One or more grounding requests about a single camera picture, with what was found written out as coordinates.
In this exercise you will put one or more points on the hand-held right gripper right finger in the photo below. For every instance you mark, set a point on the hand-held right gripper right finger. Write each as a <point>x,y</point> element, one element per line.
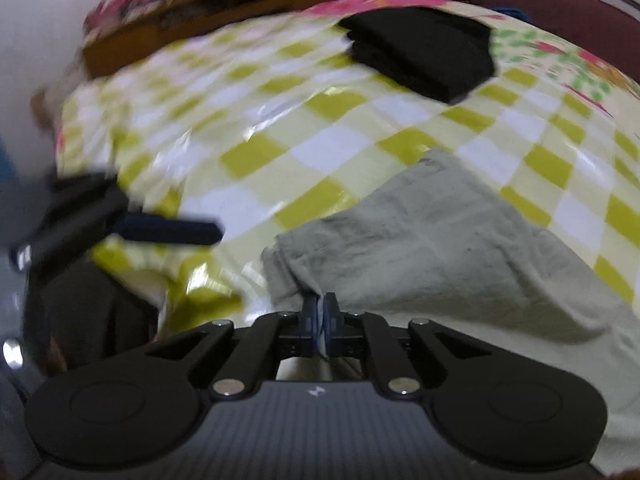
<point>328,322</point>

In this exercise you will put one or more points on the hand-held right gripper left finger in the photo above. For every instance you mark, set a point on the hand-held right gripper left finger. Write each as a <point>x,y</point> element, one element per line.
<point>313,322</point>

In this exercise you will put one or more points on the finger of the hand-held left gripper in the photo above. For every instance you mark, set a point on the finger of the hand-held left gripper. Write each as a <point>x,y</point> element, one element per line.
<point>175,231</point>

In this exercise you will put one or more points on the grey-green pants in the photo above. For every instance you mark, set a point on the grey-green pants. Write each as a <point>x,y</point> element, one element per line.
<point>440,240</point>

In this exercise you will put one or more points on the black folded pants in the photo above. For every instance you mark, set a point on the black folded pants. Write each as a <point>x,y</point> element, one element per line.
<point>425,50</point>

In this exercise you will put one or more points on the yellow checkered plastic sheet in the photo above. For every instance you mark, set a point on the yellow checkered plastic sheet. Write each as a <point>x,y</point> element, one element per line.
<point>300,125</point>

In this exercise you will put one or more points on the wooden side cabinet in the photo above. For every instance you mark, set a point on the wooden side cabinet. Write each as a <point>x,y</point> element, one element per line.
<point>210,25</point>

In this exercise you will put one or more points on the maroon sofa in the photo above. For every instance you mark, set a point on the maroon sofa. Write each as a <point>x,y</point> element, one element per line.
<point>575,15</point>

